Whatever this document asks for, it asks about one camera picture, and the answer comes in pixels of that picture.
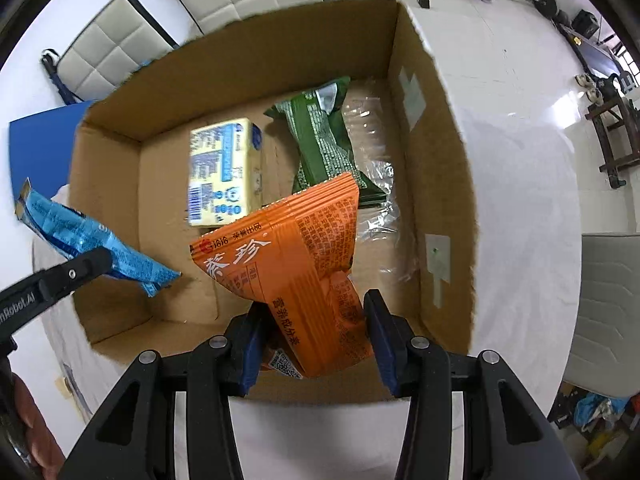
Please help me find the white quilted chair left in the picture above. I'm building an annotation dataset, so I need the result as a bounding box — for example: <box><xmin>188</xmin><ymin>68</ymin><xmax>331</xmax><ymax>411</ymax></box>
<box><xmin>40</xmin><ymin>0</ymin><xmax>178</xmax><ymax>105</ymax></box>

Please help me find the brown cardboard box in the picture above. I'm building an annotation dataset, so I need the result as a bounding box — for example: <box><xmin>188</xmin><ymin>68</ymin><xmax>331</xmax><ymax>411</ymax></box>
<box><xmin>67</xmin><ymin>0</ymin><xmax>481</xmax><ymax>404</ymax></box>

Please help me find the blue foam mat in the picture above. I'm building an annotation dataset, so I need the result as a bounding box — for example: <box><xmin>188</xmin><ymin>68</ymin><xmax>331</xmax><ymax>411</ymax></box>
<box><xmin>9</xmin><ymin>101</ymin><xmax>93</xmax><ymax>198</ymax></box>

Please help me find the dark wooden stool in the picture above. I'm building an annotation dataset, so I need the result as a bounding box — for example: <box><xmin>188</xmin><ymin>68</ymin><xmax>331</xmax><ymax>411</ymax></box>
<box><xmin>586</xmin><ymin>96</ymin><xmax>639</xmax><ymax>190</ymax></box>

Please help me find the orange snack bag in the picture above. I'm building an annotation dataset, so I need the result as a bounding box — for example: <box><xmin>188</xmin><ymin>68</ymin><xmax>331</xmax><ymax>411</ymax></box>
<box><xmin>190</xmin><ymin>172</ymin><xmax>372</xmax><ymax>378</ymax></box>

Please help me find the clear plastic bag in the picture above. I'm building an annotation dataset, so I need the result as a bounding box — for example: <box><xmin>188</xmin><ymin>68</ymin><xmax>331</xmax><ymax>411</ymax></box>
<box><xmin>342</xmin><ymin>79</ymin><xmax>419</xmax><ymax>283</ymax></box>

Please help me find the yellow tissue pack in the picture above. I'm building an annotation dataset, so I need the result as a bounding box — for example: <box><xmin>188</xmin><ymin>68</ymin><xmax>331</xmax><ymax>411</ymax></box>
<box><xmin>188</xmin><ymin>118</ymin><xmax>262</xmax><ymax>228</ymax></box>

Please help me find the blue snack bag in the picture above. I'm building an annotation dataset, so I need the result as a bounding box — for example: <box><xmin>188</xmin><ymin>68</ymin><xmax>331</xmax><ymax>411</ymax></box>
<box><xmin>15</xmin><ymin>179</ymin><xmax>181</xmax><ymax>297</ymax></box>

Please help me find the green snack bag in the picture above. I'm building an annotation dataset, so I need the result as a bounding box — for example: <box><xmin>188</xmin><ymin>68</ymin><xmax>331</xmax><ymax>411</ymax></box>
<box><xmin>265</xmin><ymin>76</ymin><xmax>386</xmax><ymax>208</ymax></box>

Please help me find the grey upholstered chair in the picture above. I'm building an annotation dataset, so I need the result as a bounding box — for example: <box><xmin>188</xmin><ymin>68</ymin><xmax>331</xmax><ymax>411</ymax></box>
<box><xmin>564</xmin><ymin>233</ymin><xmax>639</xmax><ymax>398</ymax></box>

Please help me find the black treadmill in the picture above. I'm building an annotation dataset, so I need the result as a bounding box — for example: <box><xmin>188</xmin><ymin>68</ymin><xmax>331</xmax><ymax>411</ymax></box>
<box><xmin>553</xmin><ymin>11</ymin><xmax>638</xmax><ymax>93</ymax></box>

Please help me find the person's hand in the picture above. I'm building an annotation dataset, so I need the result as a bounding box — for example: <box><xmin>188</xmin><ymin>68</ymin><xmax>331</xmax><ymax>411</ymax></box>
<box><xmin>13</xmin><ymin>374</ymin><xmax>65</xmax><ymax>480</ymax></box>

